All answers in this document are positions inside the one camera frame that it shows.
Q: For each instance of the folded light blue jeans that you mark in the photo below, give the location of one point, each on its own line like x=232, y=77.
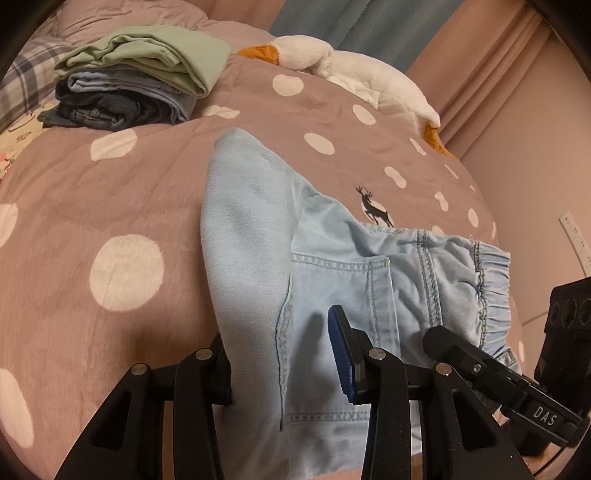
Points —
x=138, y=90

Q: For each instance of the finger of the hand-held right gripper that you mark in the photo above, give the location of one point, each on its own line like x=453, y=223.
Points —
x=457, y=357

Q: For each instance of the pink polka dot duvet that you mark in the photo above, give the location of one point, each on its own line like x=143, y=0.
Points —
x=115, y=184

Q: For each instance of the folded dark jeans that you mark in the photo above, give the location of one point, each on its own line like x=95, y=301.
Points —
x=92, y=113

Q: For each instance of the floral cloth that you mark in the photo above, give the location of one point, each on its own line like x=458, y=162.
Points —
x=14, y=143

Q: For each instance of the pink curtain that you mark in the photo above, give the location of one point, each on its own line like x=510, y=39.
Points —
x=485, y=69
x=240, y=11

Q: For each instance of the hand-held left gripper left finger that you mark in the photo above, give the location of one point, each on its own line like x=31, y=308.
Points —
x=217, y=374

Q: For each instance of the folded green pants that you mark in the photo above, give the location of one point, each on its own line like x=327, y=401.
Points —
x=175, y=50

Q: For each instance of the blue curtain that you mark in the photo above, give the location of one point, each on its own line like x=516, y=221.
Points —
x=351, y=23

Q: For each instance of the light blue denim pants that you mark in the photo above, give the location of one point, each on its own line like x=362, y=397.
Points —
x=258, y=230

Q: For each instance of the plaid pillow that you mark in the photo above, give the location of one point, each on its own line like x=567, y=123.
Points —
x=32, y=74

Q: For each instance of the white wall power strip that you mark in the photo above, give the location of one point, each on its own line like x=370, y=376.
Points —
x=577, y=240

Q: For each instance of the white goose plush toy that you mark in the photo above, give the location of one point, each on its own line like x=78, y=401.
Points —
x=369, y=78

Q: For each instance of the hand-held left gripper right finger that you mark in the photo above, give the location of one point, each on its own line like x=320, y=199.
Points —
x=341, y=360

